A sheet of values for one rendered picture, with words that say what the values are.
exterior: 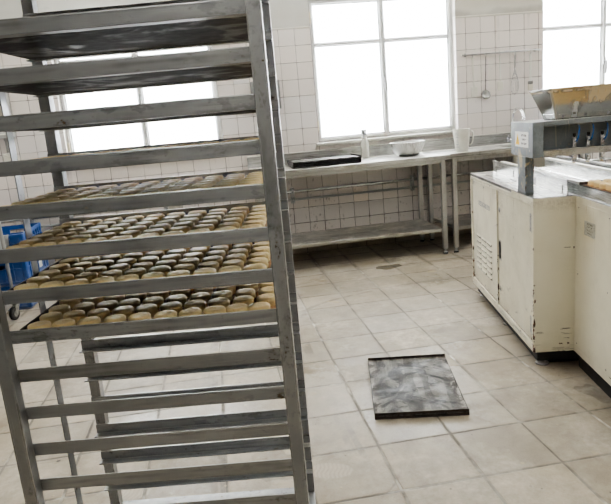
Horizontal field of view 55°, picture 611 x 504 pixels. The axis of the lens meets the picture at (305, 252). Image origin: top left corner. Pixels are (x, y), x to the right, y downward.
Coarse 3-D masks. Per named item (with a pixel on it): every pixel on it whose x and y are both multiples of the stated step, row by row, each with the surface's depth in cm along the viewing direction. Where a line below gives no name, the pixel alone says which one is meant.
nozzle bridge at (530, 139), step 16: (512, 128) 293; (528, 128) 269; (544, 128) 272; (560, 128) 271; (576, 128) 271; (592, 128) 271; (512, 144) 295; (528, 144) 271; (544, 144) 273; (560, 144) 273; (592, 144) 272; (608, 144) 272; (528, 160) 277; (528, 176) 279; (528, 192) 280
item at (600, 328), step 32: (576, 224) 271; (608, 224) 238; (576, 256) 273; (608, 256) 240; (576, 288) 276; (608, 288) 242; (576, 320) 279; (608, 320) 245; (576, 352) 282; (608, 352) 247; (608, 384) 256
